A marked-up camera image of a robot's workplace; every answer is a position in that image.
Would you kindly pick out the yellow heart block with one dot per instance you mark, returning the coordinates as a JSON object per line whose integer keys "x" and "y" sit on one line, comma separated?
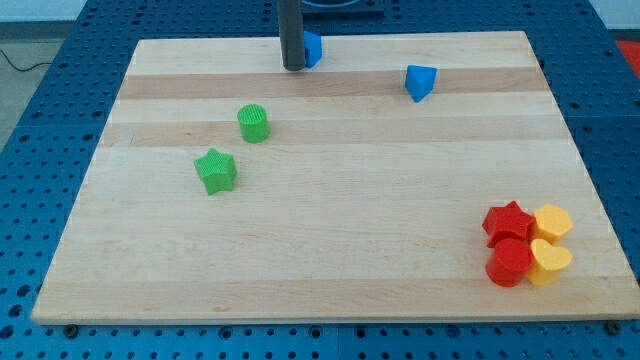
{"x": 549, "y": 262}

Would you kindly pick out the green star block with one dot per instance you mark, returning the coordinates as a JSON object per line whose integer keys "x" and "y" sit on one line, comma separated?
{"x": 216, "y": 170}

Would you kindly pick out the blue cube block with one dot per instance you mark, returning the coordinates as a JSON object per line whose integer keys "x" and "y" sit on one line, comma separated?
{"x": 313, "y": 48}

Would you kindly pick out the blue triangle block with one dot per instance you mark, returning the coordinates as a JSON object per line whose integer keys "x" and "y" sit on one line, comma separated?
{"x": 420, "y": 81}

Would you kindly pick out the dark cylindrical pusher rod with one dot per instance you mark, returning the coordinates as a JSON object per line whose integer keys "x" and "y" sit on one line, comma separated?
{"x": 290, "y": 23}

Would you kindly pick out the red star block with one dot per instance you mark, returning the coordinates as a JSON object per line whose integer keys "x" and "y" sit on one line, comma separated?
{"x": 508, "y": 221}

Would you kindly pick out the wooden board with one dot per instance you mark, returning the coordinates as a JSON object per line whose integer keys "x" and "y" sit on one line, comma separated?
{"x": 360, "y": 206}

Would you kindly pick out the red cylinder block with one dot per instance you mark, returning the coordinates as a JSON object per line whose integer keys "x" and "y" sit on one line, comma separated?
{"x": 510, "y": 261}

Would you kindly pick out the green cylinder block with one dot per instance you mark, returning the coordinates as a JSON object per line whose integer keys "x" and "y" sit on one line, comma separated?
{"x": 253, "y": 122}

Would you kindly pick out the yellow hexagon block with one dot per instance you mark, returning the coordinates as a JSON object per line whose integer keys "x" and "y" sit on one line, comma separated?
{"x": 552, "y": 223}

